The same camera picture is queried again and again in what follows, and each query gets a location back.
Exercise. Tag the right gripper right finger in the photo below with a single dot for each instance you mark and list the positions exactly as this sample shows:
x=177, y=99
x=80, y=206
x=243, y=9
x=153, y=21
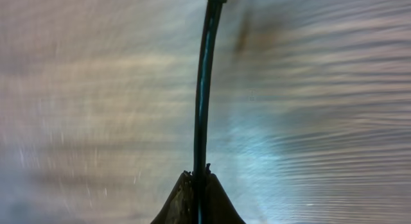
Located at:
x=218, y=207

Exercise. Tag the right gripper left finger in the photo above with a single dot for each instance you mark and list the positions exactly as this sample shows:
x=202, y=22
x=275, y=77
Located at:
x=178, y=206

